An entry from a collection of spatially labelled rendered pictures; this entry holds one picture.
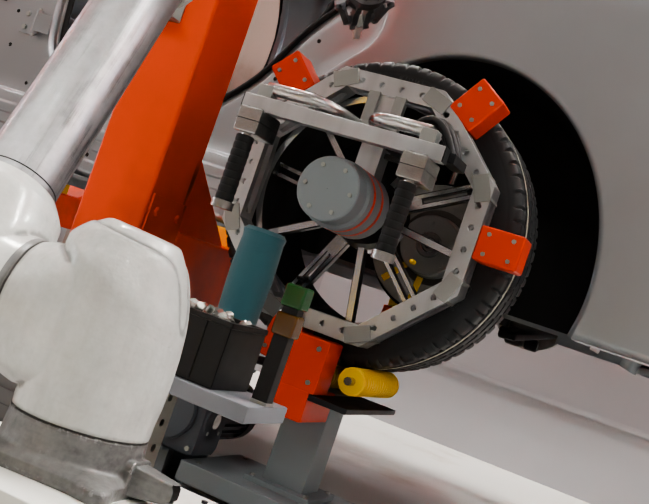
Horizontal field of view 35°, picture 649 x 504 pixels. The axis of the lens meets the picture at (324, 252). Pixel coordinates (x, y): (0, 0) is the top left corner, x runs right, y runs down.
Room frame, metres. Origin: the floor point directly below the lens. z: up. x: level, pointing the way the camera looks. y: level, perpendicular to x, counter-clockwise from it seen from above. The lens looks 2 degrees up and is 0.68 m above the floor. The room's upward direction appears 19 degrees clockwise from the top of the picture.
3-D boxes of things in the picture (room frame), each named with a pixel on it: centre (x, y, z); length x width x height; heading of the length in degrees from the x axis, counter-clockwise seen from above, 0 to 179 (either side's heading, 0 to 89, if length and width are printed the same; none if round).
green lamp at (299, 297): (1.74, 0.02, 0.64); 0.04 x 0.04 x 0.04; 68
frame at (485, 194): (2.10, -0.03, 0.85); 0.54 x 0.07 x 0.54; 68
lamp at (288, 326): (1.74, 0.02, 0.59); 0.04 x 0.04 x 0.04; 68
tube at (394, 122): (1.95, -0.08, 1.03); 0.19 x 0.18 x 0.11; 158
